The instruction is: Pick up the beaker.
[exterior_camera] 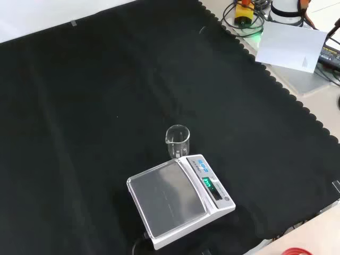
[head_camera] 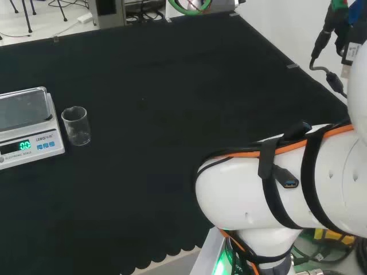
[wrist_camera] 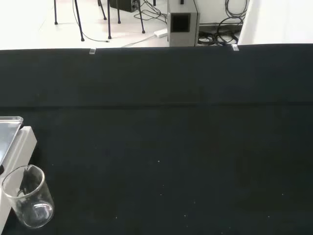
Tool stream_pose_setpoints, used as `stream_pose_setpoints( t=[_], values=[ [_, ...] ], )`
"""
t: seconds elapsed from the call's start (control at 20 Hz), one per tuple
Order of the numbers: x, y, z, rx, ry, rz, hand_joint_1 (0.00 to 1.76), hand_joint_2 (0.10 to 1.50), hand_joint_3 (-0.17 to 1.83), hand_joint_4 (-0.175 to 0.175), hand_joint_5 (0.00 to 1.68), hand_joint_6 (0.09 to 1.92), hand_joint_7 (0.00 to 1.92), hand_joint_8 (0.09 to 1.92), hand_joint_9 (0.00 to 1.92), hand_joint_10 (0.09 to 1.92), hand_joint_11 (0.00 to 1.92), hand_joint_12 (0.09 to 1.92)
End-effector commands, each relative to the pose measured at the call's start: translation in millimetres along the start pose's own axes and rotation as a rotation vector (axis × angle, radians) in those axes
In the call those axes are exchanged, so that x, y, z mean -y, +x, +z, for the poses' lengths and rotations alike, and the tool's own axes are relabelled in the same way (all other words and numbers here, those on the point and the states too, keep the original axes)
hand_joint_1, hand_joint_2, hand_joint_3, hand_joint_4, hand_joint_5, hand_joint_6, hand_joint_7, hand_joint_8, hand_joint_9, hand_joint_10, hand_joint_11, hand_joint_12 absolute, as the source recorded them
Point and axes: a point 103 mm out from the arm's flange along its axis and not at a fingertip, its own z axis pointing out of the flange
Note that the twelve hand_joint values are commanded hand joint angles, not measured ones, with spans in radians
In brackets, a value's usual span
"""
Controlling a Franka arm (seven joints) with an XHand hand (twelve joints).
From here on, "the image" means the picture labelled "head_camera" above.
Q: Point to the white electronic balance steel pan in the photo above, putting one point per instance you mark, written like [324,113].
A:
[43,143]

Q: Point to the clear glass beaker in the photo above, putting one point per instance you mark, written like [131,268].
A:
[77,126]

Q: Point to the black bench cloth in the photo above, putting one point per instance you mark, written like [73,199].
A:
[160,86]

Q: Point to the grey metal post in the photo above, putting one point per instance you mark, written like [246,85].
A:
[110,14]

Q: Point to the white power adapter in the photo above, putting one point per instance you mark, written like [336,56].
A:
[84,18]

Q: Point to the black tripod legs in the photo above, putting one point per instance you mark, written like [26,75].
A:
[27,14]

